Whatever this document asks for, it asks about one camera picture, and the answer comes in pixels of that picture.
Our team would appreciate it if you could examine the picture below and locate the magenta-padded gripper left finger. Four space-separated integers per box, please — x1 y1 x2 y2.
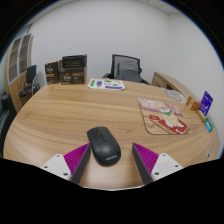
42 142 92 185

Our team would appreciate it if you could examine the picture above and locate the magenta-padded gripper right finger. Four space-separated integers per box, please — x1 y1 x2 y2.
132 142 184 185

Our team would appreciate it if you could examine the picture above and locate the black computer mouse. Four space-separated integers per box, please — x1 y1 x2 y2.
86 126 122 167

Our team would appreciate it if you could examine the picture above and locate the cartoon print mouse pad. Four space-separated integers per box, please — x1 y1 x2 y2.
137 97 191 136

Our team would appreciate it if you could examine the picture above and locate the small tan box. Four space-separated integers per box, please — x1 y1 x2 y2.
196 109 208 122

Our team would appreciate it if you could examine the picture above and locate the green box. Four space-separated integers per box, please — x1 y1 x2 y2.
204 117 214 133

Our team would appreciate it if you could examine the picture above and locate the orange box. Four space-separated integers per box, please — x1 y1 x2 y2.
185 95 202 112

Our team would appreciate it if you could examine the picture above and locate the wooden side desk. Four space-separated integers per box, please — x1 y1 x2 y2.
150 71 201 104

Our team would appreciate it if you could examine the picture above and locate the purple card package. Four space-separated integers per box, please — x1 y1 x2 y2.
198 90 214 117

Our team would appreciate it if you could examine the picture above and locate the white printed leaflet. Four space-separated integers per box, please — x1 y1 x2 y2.
87 77 126 91

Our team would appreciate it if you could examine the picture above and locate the black leather armchair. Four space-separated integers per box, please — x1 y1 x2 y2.
0 94 18 158

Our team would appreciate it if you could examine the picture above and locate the large brown open carton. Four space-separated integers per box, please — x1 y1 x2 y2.
59 54 88 86

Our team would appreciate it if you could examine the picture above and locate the small brown carton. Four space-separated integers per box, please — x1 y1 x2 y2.
44 60 62 85

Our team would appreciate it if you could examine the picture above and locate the grey backpack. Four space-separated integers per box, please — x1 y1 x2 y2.
115 59 143 83

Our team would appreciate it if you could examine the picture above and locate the small black visitor chair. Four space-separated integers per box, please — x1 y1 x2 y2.
18 64 41 99

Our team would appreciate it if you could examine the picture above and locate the black mesh office chair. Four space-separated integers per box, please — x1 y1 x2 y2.
102 53 151 85

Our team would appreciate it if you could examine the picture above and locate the wooden shelf unit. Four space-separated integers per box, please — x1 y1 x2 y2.
3 33 34 111

